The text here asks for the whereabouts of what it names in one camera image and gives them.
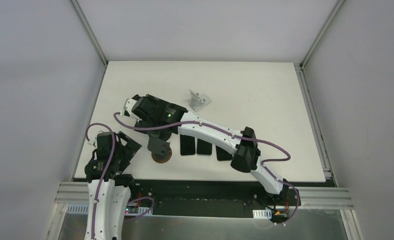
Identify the black folding phone stand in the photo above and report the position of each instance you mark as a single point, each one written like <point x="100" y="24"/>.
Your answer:
<point x="136" y="97"/>

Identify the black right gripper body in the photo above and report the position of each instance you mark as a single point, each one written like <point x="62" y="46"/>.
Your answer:
<point x="158" y="145"/>

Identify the dark phone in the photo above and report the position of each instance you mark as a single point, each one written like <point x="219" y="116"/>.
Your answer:
<point x="204" y="148"/>

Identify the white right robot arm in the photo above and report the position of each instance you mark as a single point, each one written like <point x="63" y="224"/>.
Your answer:
<point x="242" y="144"/>

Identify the grey stand with brown base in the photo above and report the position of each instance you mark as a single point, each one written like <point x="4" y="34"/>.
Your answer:
<point x="160" y="150"/>

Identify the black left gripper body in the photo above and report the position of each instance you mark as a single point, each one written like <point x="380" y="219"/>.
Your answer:
<point x="127" y="149"/>

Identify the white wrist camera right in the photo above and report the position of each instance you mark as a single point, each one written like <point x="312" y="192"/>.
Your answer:
<point x="127" y="108"/>

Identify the aluminium frame rail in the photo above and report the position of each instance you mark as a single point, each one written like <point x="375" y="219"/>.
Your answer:
<point x="325" y="198"/>

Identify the black round disc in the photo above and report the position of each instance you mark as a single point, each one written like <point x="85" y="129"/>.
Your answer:
<point x="163" y="134"/>

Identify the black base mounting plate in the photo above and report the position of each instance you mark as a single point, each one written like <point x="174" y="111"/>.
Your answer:
<point x="219" y="199"/>

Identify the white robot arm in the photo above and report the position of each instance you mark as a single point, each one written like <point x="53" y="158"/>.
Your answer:
<point x="109" y="191"/>

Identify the black phone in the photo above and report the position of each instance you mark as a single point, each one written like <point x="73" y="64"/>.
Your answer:
<point x="223" y="155"/>
<point x="187" y="145"/>

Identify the silver metal phone stand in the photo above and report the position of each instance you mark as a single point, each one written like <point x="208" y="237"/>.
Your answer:
<point x="198" y="101"/>

